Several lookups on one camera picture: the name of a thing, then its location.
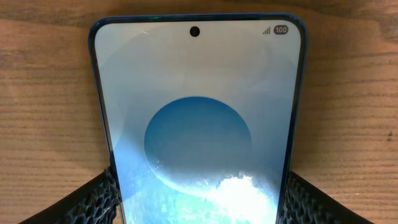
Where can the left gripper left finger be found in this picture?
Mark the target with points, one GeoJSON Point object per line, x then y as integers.
{"type": "Point", "coordinates": [95, 202]}

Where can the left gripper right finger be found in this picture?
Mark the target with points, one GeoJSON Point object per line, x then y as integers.
{"type": "Point", "coordinates": [306, 204]}

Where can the blue Galaxy smartphone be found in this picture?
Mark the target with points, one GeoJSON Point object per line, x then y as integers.
{"type": "Point", "coordinates": [199, 113]}

